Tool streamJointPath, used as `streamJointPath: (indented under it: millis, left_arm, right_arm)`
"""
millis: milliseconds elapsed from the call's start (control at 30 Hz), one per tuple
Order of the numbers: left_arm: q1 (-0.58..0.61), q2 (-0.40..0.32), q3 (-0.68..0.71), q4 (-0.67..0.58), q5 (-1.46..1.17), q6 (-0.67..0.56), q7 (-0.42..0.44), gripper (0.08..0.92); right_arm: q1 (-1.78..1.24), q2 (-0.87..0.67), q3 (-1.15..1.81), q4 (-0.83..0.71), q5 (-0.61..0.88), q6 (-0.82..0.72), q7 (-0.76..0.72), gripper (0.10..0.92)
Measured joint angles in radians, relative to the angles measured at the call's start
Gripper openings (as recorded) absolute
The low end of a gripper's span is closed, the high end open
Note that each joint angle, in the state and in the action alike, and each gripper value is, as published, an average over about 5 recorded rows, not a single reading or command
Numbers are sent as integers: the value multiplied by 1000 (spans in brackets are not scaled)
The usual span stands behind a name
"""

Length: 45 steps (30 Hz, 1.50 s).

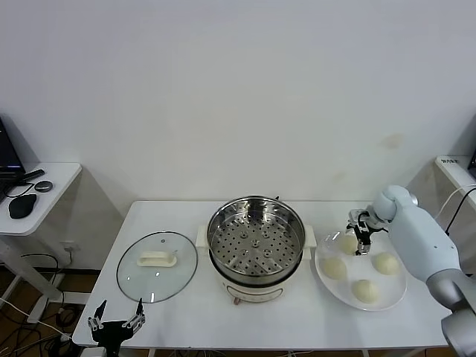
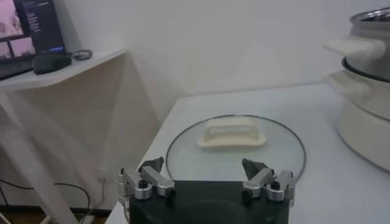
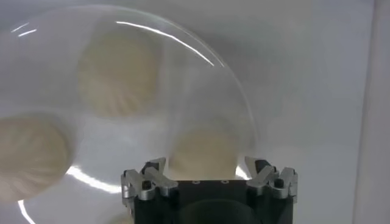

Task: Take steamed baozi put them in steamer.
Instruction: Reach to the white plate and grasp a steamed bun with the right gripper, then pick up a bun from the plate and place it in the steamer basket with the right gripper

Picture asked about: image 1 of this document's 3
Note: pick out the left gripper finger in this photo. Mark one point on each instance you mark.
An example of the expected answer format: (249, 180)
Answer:
(97, 316)
(137, 320)

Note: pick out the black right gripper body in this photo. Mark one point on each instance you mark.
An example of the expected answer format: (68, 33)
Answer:
(363, 231)

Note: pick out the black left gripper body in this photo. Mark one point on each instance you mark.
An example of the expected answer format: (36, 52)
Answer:
(111, 331)

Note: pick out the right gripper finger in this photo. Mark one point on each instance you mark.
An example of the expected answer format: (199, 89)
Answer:
(363, 247)
(349, 227)

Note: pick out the white steamed baozi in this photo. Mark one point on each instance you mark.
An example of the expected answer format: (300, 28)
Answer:
(347, 244)
(334, 267)
(385, 263)
(365, 291)

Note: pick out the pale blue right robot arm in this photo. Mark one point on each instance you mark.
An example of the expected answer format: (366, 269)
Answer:
(416, 238)

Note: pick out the large white plate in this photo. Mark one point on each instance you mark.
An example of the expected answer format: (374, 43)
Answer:
(342, 294)

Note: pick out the white side table with label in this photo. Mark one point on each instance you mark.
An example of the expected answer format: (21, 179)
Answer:
(451, 173)

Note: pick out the dark electronic device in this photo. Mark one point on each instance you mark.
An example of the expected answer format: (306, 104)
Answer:
(473, 160)

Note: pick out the black computer mouse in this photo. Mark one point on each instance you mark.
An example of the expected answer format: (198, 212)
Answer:
(22, 206)

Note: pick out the round dark grey puck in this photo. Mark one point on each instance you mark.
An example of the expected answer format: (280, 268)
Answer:
(43, 186)

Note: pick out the white side table with laptop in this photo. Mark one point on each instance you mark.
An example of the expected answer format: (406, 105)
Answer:
(56, 175)

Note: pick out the black bar-shaped device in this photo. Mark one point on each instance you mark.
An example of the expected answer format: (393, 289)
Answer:
(33, 175)

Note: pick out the black laptop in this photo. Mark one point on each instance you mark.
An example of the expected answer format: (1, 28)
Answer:
(7, 148)

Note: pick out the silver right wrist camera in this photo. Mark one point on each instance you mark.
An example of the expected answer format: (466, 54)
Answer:
(359, 216)

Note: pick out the white wall outlet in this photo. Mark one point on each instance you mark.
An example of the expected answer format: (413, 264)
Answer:
(68, 246)

